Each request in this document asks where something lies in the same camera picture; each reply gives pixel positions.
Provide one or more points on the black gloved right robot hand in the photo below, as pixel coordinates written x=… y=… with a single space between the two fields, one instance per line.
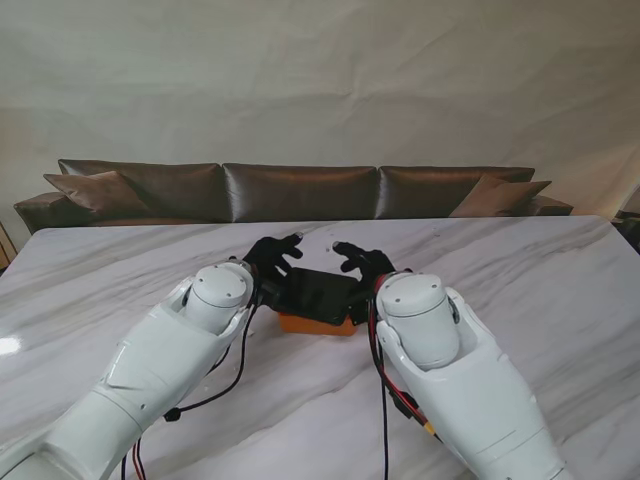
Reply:
x=367 y=262

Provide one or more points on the wooden slatted furniture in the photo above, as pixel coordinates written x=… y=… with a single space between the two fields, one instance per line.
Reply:
x=4 y=245

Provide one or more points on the brown leather sofa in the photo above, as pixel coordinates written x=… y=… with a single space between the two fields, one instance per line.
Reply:
x=45 y=207

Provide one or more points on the dark side furniture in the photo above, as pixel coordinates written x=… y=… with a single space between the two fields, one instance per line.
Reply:
x=629 y=227

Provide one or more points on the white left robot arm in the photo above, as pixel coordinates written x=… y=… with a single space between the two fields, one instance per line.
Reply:
x=150 y=360

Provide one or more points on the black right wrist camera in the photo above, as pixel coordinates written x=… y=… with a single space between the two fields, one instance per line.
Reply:
x=357 y=307

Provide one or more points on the orange tissue box cover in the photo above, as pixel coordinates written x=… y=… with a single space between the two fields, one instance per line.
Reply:
x=315 y=326

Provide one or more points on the brown throw pillow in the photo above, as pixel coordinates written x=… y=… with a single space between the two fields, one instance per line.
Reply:
x=95 y=192
x=500 y=197

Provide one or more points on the black tissue box base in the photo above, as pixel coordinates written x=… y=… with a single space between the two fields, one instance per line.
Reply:
x=315 y=295

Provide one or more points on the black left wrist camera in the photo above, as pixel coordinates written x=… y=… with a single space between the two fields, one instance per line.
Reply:
x=267 y=295

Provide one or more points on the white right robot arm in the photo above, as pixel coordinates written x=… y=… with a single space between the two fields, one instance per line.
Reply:
x=460 y=370

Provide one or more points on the brown sofa back cushion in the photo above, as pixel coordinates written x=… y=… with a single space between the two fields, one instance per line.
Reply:
x=425 y=192
x=300 y=192
x=185 y=190

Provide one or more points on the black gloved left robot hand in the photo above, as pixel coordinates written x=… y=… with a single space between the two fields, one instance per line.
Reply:
x=272 y=255

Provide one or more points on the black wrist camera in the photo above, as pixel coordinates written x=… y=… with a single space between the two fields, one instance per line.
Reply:
x=267 y=295
x=357 y=307

